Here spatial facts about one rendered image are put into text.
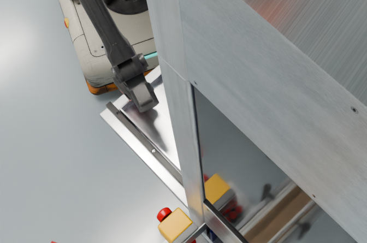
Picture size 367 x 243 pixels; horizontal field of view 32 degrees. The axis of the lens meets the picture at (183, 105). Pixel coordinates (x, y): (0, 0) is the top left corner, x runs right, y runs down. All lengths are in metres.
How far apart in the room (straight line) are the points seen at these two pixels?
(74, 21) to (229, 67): 2.09
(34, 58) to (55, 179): 0.59
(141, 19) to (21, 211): 0.93
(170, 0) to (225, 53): 0.09
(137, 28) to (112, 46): 1.14
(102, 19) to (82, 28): 1.22
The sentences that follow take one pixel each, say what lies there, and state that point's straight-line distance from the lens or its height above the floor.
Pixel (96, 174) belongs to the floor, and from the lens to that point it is 2.75.
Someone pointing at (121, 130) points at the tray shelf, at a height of 0.88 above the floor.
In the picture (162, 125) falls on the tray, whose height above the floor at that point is 0.88.
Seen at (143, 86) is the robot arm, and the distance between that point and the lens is 1.63.
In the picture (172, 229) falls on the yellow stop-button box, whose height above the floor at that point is 1.03.
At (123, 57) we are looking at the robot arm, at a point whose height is 1.20.
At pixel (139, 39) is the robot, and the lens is 2.66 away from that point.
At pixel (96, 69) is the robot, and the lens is 2.64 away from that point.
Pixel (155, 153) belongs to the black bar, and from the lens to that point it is 1.78.
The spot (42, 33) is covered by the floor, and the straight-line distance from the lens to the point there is 3.09.
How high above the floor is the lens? 2.57
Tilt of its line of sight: 66 degrees down
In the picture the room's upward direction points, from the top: 8 degrees counter-clockwise
